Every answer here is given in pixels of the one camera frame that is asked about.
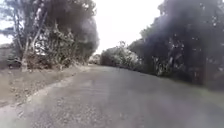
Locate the group of tall trees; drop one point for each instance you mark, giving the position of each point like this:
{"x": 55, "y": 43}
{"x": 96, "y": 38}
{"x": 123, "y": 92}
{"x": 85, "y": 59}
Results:
{"x": 56, "y": 30}

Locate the grey asphalt road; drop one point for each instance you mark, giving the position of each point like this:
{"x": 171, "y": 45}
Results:
{"x": 110, "y": 100}

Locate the green bush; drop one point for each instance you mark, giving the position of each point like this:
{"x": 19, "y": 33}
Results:
{"x": 116, "y": 56}

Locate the dry grass verge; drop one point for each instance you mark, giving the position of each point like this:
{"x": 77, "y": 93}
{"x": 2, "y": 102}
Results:
{"x": 23, "y": 81}

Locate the dense dark roadside trees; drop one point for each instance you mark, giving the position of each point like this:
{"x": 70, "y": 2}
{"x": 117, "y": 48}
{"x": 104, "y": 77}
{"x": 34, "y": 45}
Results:
{"x": 186, "y": 40}

